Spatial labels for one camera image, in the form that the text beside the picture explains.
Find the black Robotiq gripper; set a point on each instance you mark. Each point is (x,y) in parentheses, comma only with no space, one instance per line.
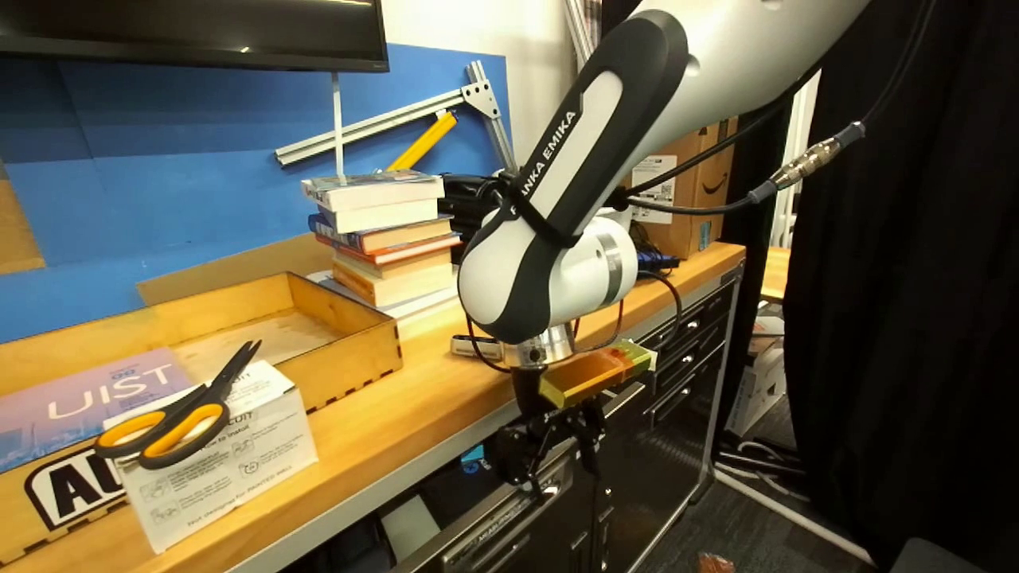
(542,408)

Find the grey metal workbench drawer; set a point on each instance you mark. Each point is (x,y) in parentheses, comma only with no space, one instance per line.
(498,542)

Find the white black Franka robot arm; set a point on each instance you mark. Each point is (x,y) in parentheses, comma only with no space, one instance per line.
(551,265)

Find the black drawer cabinet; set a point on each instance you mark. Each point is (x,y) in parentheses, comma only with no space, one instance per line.
(689,338)

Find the small brown floor object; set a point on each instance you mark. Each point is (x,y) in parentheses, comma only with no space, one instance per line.
(715,564)

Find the wide white book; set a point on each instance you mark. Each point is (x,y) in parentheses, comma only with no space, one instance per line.
(426,299)

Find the blue black round gadget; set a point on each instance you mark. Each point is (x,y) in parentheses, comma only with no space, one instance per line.
(657,265)

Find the tan thick book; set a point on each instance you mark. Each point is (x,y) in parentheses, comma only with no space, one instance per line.
(398,280)

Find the large wooden tray box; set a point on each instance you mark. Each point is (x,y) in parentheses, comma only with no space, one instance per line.
(339,338)

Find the red covered book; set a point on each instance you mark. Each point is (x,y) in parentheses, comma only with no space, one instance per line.
(410,253)

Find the black box with white label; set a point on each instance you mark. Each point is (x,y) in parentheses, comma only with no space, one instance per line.
(467,209)

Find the brown covered book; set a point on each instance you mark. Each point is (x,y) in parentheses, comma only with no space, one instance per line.
(398,236)

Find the cardboard shipping box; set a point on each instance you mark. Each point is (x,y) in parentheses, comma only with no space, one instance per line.
(705,202)

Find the thick white paged book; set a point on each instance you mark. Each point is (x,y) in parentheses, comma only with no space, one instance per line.
(382,215)

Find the white printed paper box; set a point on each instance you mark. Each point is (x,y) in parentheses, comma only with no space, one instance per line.
(235,457)

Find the dark covered white book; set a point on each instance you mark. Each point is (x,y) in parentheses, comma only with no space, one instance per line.
(369,189)

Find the yellow flat bar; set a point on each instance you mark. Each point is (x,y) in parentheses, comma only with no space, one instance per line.
(426,141)

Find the black curtain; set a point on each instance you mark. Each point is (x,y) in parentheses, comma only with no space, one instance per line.
(923,318)

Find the thin white rod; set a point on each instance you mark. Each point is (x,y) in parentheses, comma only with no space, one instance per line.
(339,128)

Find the grey rounded seat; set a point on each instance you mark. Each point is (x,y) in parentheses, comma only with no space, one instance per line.
(935,558)

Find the leaning aluminium bars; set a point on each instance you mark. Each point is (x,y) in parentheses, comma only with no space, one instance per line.
(577,20)

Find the black white letter sticker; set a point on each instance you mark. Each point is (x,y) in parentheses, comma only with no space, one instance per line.
(69,492)

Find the purple UIST sign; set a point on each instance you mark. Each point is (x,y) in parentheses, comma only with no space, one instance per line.
(64,408)

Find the black flat screen monitor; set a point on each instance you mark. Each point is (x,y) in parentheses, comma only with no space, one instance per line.
(191,33)

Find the brown cardboard piece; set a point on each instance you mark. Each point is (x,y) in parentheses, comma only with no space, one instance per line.
(18,227)

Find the orange green camera mount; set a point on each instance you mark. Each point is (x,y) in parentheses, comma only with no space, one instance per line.
(589,373)

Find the aluminium extrusion rail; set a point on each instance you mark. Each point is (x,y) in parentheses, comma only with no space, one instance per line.
(369,122)

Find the blue wall panel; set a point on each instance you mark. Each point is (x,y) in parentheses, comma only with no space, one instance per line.
(161,178)

